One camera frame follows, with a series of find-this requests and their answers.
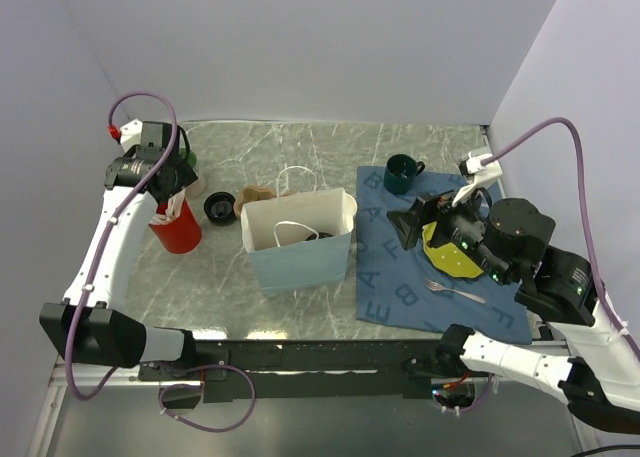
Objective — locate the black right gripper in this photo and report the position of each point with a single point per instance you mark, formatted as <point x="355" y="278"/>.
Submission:
<point x="404" y="222"/>

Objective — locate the light blue paper bag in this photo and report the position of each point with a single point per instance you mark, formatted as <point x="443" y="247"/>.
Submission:
<point x="274" y="233"/>

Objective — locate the black coffee cup lid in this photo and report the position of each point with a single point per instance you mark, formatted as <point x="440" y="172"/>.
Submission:
<point x="219" y="208"/>
<point x="319" y="235"/>

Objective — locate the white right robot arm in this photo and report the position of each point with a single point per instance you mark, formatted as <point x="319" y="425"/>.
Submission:
<point x="511" y="244"/>

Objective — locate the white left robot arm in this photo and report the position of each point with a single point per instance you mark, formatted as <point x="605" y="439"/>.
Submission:
<point x="93" y="307"/>

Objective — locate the dark green mug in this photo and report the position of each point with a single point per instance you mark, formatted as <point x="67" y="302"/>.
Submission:
<point x="400" y="173"/>

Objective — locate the green polka dot plate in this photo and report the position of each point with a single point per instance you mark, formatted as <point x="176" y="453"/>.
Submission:
<point x="448" y="258"/>

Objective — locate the stacked brown paper cups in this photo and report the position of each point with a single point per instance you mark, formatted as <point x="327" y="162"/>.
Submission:
<point x="352" y="204"/>

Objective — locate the silver fork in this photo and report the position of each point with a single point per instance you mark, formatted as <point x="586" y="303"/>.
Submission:
<point x="438" y="287"/>

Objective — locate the blue letter print cloth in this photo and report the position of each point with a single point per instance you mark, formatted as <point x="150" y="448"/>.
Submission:
<point x="389" y="280"/>

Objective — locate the stacked brown pulp carriers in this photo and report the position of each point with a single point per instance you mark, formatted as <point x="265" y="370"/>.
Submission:
<point x="252" y="193"/>

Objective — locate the white mug green inside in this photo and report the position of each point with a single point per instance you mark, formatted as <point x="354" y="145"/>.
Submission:
<point x="197" y="187"/>

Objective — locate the red cup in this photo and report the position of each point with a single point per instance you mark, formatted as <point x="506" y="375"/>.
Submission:
<point x="179" y="235"/>

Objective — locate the white wrapped straws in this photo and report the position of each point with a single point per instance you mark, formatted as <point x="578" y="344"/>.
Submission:
<point x="168" y="212"/>

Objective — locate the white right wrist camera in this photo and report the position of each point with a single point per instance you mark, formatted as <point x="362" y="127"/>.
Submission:
<point x="480" y="170"/>

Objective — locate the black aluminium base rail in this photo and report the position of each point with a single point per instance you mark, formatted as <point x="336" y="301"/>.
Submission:
<point x="238" y="369"/>

